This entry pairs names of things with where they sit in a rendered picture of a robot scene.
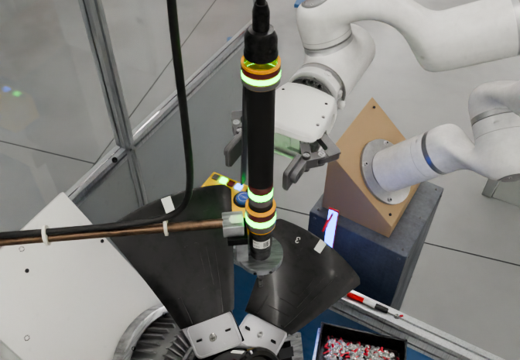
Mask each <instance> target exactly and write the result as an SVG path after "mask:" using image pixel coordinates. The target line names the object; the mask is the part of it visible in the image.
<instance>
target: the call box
mask: <svg viewBox="0 0 520 360"><path fill-rule="evenodd" d="M214 174H215V172H213V173H212V174H211V175H210V177H209V178H208V179H207V180H206V182H205V183H204V184H203V185H202V187H205V186H211V185H220V184H223V183H220V182H219V180H220V179H221V178H222V177H225V176H223V175H221V174H219V173H216V174H217V175H219V176H221V177H220V178H219V179H218V180H217V181H216V180H213V179H211V177H212V176H213V175H214ZM225 178H227V182H226V183H225V185H226V186H227V187H229V186H228V185H227V183H228V181H229V180H232V179H231V178H228V177H225ZM232 181H234V182H235V185H236V184H237V183H239V184H241V183H240V182H237V181H236V180H232ZM235 185H234V186H233V187H229V188H230V189H231V203H232V211H242V213H243V218H245V205H240V204H238V203H237V201H236V196H237V194H239V193H241V192H242V191H243V192H246V190H247V189H248V186H247V185H245V184H243V187H242V188H241V190H237V189H235V188H234V187H235Z"/></svg>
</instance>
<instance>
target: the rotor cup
mask: <svg viewBox="0 0 520 360"><path fill-rule="evenodd" d="M233 350H238V351H244V352H243V353H242V354H237V353H231V352H232V351H233ZM188 360H279V359H278V357H277V356H276V355H275V353H274V352H272V351H271V350H269V349H267V348H264V347H260V346H251V345H239V346H236V347H233V348H230V349H228V350H225V351H222V352H219V353H217V354H215V355H211V356H208V357H206V358H198V357H197V356H195V354H194V351H192V352H191V354H190V356H189V358H188Z"/></svg>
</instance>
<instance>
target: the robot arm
mask: <svg viewBox="0 0 520 360"><path fill-rule="evenodd" d="M361 20H376V21H379V22H383V23H386V24H388V25H390V26H392V27H393V28H395V29H396V30H398V31H399V32H400V33H401V34H402V35H403V37H404V38H405V40H406V41H407V43H408V44H409V46H410V48H411V50H412V52H413V54H414V56H415V58H416V59H417V61H418V63H419V65H420V66H421V67H422V68H423V69H424V70H427V71H429V72H441V71H447V70H454V69H458V68H462V67H469V66H472V65H476V64H480V63H487V62H491V61H495V60H502V59H505V58H509V57H516V56H520V0H479V1H475V2H471V3H467V4H464V5H459V6H456V7H453V8H450V9H444V10H439V11H436V10H432V9H428V8H426V7H424V6H422V5H420V4H419V3H418V2H416V1H414V0H305V1H304V2H302V3H301V4H300V5H299V7H298V9H297V10H296V24H297V27H298V30H299V34H300V37H301V40H302V43H303V47H304V52H305V57H304V62H303V65H302V66H301V67H300V68H299V69H298V70H297V72H295V73H294V75H293V76H292V77H291V79H290V80H289V82H287V83H286V84H284V85H283V86H281V87H280V88H278V89H277V90H276V91H275V134H274V153H278V154H279V155H282V156H285V157H288V158H290V159H292V161H291V163H290V164H289V165H288V166H287V168H286V169H285V171H284V172H283V176H282V188H283V190H288V189H289V188H290V187H291V185H292V184H293V183H297V182H298V180H299V178H300V177H301V176H302V175H303V173H304V172H308V171H310V169H311V168H314V167H318V166H324V165H325V163H329V162H332V161H334V160H337V159H339V158H340V149H339V148H338V147H337V146H336V144H335V143H334V142H333V141H332V139H331V138H330V137H329V136H328V135H329V134H330V131H331V129H332V128H333V126H334V123H335V120H336V117H337V110H339V109H341V110H343V109H344V107H345V105H346V101H345V99H346V98H347V96H348V95H349V94H350V92H351V91H352V90H353V88H354V86H355V85H356V83H357V82H358V81H359V80H360V78H361V76H362V75H363V74H364V72H365V71H366V70H367V68H368V67H369V65H370V64H371V62H372V61H373V59H374V57H375V43H374V40H373V39H372V37H371V35H370V34H369V33H368V32H367V31H366V30H365V29H363V28H362V27H360V26H358V25H355V24H351V23H352V22H357V21H361ZM468 112H469V116H470V123H471V127H472V131H473V134H474V141H475V145H474V144H473V142H472V141H471V140H470V138H469V137H468V136H467V134H466V133H465V132H464V131H463V130H462V129H461V128H460V127H459V126H457V125H455V124H444V125H440V126H437V127H435V128H433V129H430V130H428V131H426V132H423V133H421V134H418V135H415V136H413V137H412V138H409V139H407V140H404V141H402V142H399V143H397V144H395V145H394V144H392V143H391V142H389V141H387V140H384V139H375V140H372V141H370V142H369V143H368V144H366V146H365V147H364V148H363V150H362V152H361V158H360V169H361V175H362V178H363V181H364V183H365V185H366V187H367V188H368V190H369V191H370V192H371V194H372V195H373V196H374V197H375V198H376V199H378V200H379V201H381V202H382V203H384V204H391V205H393V204H399V203H401V202H403V201H404V200H405V199H406V198H407V196H408V195H409V191H410V187H411V186H412V185H415V184H418V183H422V182H424V181H427V180H431V179H433V178H436V177H440V176H442V175H445V174H448V173H452V172H454V171H458V170H472V171H474V172H475V173H478V174H480V175H481V176H483V177H487V178H489V179H492V180H496V181H501V182H505V183H506V182H515V181H517V180H520V81H490V82H489V81H487V82H486V83H483V84H480V85H479V86H477V87H476V88H475V89H473V91H472V92H471V94H470V97H469V100H468ZM241 123H242V111H232V112H231V125H232V132H233V134H234V137H233V138H232V140H231V141H230V142H229V143H228V144H227V145H226V146H225V148H224V155H225V165H226V166H228V167H230V166H233V164H234V163H235V162H236V161H237V159H238V158H239V157H240V155H241ZM322 148H323V149H324V151H321V149H322Z"/></svg>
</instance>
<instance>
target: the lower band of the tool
mask: <svg viewBox="0 0 520 360"><path fill-rule="evenodd" d="M272 201H273V206H272V208H271V210H269V211H267V212H265V213H256V212H254V211H252V210H251V209H250V207H249V206H248V199H247V200H246V202H245V208H246V210H247V212H248V213H249V214H250V215H252V216H255V217H258V218H263V217H267V216H269V215H270V214H272V213H273V212H274V211H275V208H276V203H275V200H274V199H273V200H272Z"/></svg>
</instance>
